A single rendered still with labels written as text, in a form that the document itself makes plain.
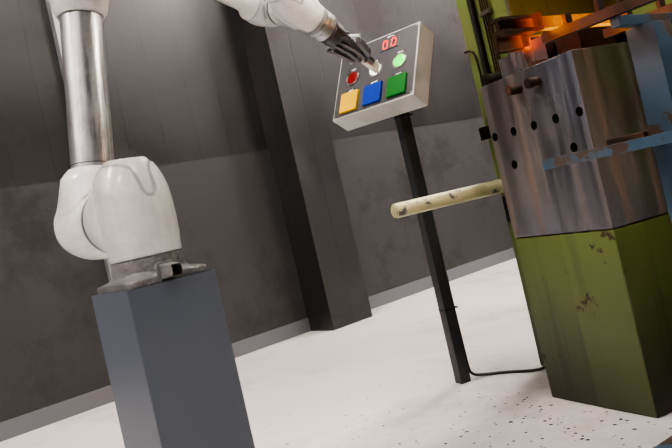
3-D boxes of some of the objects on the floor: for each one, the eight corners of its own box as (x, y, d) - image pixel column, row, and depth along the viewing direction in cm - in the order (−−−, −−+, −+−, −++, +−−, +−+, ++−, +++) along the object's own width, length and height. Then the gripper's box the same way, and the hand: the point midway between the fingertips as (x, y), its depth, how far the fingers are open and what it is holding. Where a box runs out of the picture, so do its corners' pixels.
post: (462, 384, 246) (389, 70, 248) (455, 383, 249) (383, 73, 251) (471, 380, 248) (399, 69, 249) (464, 379, 251) (393, 72, 253)
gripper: (308, 47, 215) (360, 85, 231) (341, 32, 207) (393, 73, 223) (311, 26, 218) (362, 65, 234) (344, 11, 210) (395, 52, 226)
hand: (370, 63), depth 226 cm, fingers closed
